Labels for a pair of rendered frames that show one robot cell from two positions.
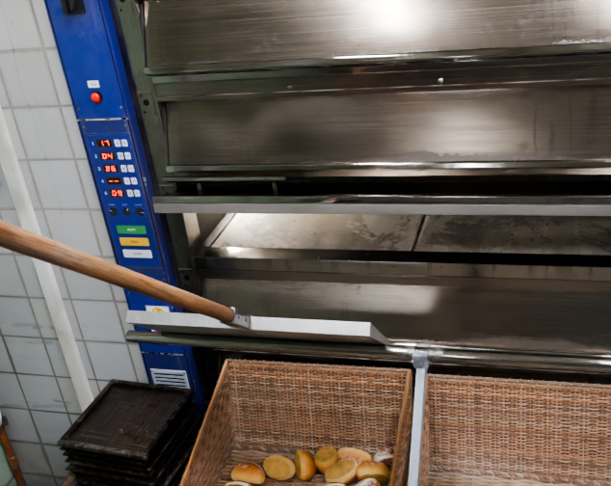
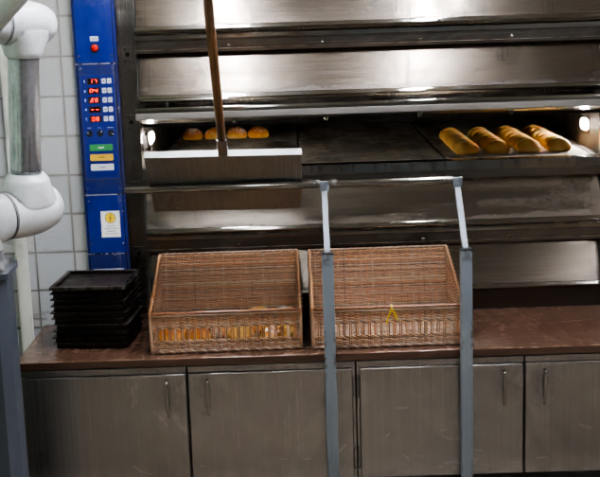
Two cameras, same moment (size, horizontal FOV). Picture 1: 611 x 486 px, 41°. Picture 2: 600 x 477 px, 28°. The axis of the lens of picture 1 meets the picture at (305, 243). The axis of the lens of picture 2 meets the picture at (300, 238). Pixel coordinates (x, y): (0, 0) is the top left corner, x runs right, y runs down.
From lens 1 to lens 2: 286 cm
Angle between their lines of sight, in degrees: 25
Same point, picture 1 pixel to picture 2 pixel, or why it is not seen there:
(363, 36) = (278, 12)
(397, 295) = not seen: hidden behind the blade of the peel
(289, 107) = (225, 60)
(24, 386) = not seen: outside the picture
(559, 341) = (395, 217)
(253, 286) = not seen: hidden behind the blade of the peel
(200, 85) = (168, 43)
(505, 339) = (361, 218)
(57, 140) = (52, 81)
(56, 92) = (60, 46)
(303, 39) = (240, 13)
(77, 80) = (82, 36)
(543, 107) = (380, 60)
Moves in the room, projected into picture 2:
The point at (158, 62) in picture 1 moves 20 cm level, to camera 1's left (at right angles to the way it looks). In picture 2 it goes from (143, 25) to (91, 26)
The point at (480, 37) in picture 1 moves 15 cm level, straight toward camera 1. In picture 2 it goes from (346, 15) to (352, 15)
